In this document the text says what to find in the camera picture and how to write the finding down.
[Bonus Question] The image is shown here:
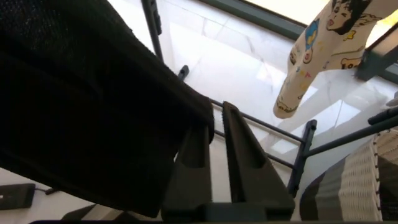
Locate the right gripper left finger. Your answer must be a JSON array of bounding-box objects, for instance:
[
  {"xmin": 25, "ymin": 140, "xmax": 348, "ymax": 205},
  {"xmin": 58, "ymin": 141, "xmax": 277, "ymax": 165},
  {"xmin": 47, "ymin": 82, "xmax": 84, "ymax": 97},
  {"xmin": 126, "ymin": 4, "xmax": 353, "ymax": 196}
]
[{"xmin": 161, "ymin": 124, "xmax": 213, "ymax": 222}]

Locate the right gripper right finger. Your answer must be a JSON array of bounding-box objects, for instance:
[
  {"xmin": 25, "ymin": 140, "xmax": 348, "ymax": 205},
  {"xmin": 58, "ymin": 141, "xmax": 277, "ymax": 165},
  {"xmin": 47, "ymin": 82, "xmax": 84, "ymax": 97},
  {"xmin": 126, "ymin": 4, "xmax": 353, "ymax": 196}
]
[{"xmin": 198, "ymin": 101, "xmax": 295, "ymax": 222}]

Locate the black garment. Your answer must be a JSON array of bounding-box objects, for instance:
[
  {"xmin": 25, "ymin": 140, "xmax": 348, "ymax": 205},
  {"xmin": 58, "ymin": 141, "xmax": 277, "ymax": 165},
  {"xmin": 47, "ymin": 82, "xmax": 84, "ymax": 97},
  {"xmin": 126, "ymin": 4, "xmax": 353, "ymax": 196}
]
[{"xmin": 0, "ymin": 0, "xmax": 215, "ymax": 218}]

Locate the cream printed garment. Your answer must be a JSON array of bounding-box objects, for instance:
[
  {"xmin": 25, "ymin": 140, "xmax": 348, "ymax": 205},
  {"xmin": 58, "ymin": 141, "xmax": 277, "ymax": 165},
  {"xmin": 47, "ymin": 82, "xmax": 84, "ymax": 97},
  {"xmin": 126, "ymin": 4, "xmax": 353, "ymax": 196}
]
[{"xmin": 272, "ymin": 0, "xmax": 398, "ymax": 119}]

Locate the black clothes rack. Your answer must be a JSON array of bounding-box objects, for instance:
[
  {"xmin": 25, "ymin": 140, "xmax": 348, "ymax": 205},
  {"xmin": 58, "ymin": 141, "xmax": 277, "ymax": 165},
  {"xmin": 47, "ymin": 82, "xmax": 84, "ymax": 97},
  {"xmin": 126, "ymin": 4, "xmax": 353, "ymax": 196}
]
[{"xmin": 141, "ymin": 0, "xmax": 398, "ymax": 197}]

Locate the white laundry basket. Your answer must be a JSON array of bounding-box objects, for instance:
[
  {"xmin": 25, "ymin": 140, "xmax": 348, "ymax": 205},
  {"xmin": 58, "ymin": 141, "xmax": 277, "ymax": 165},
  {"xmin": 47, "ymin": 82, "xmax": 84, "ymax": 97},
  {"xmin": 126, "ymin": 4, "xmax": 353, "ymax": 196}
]
[{"xmin": 298, "ymin": 127, "xmax": 398, "ymax": 222}]

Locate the black flat box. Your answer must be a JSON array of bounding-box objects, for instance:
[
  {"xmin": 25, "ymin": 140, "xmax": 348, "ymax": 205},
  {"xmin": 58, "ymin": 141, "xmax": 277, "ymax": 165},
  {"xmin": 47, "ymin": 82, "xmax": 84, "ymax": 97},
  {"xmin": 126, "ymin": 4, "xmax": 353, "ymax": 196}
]
[{"xmin": 0, "ymin": 183, "xmax": 36, "ymax": 210}]

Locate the black cable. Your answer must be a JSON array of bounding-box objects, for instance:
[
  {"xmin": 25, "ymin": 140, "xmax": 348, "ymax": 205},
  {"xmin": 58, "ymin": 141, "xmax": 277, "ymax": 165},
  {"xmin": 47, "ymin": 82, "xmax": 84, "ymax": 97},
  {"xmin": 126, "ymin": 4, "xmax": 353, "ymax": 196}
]
[{"xmin": 34, "ymin": 187, "xmax": 62, "ymax": 196}]

